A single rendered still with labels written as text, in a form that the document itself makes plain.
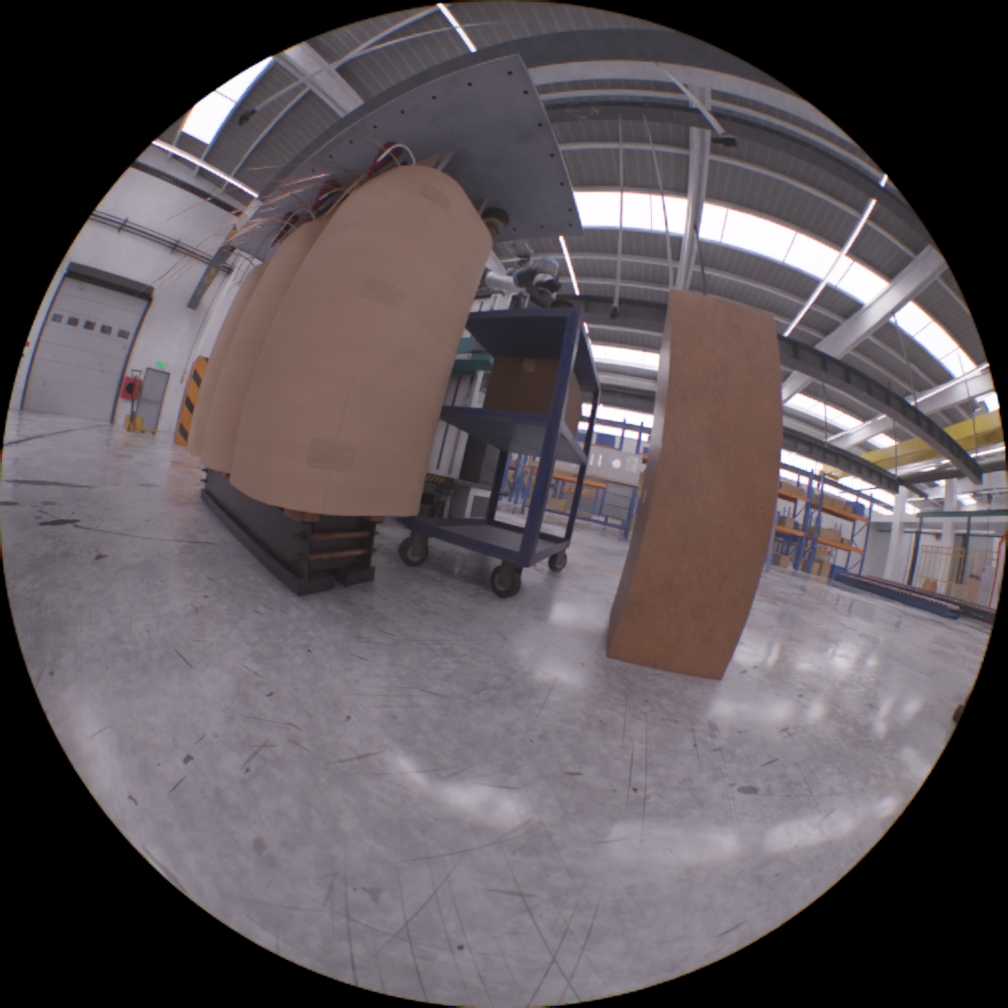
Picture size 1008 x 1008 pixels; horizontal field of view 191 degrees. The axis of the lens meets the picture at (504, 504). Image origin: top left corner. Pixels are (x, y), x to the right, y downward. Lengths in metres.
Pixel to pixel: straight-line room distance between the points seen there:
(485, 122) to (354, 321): 0.80
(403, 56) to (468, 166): 9.69
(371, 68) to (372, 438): 11.07
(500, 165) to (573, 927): 1.51
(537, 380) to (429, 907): 1.23
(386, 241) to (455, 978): 0.97
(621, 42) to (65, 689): 4.79
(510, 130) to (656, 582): 1.30
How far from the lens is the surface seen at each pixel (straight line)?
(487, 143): 1.18
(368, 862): 0.33
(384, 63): 11.08
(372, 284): 0.65
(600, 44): 4.44
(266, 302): 1.08
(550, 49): 4.49
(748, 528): 0.72
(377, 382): 0.60
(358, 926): 0.32
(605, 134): 10.46
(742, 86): 8.42
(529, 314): 1.02
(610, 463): 5.50
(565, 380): 0.86
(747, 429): 0.75
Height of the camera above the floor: 0.31
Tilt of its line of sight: 2 degrees down
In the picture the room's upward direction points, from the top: 12 degrees clockwise
